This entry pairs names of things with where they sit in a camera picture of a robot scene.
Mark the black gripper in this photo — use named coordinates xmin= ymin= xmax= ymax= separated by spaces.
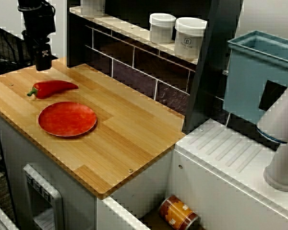
xmin=22 ymin=28 xmax=56 ymax=71

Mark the red toy pepper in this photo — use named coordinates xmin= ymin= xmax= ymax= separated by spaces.
xmin=26 ymin=80 xmax=79 ymax=100

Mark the black shelf side panel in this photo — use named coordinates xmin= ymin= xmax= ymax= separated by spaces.
xmin=182 ymin=0 xmax=244 ymax=135
xmin=66 ymin=0 xmax=87 ymax=69

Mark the red round plate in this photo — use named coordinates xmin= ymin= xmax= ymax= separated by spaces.
xmin=37 ymin=101 xmax=98 ymax=138

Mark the plain white jar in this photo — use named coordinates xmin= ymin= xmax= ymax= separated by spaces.
xmin=80 ymin=0 xmax=106 ymax=16
xmin=149 ymin=12 xmax=177 ymax=45

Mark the white shelf board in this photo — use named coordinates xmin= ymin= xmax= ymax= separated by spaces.
xmin=69 ymin=6 xmax=200 ymax=65

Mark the dark tiled backsplash panel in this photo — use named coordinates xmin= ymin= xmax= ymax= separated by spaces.
xmin=85 ymin=23 xmax=197 ymax=117

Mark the white jar with logo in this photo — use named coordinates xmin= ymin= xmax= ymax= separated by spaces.
xmin=174 ymin=16 xmax=208 ymax=59

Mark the white kitchen cabinet body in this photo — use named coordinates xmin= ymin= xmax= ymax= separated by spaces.
xmin=0 ymin=107 xmax=176 ymax=230

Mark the orange soup can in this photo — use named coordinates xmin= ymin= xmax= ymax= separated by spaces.
xmin=157 ymin=194 xmax=199 ymax=230

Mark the blue-grey plastic bin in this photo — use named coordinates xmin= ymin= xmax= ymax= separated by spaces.
xmin=223 ymin=30 xmax=288 ymax=127

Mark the white sink unit with drainboard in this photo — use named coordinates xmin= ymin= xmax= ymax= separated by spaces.
xmin=97 ymin=118 xmax=288 ymax=230

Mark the white toy faucet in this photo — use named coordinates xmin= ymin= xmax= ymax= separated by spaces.
xmin=255 ymin=71 xmax=288 ymax=192

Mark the black wire mesh basket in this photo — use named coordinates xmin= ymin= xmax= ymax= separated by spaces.
xmin=0 ymin=23 xmax=59 ymax=79

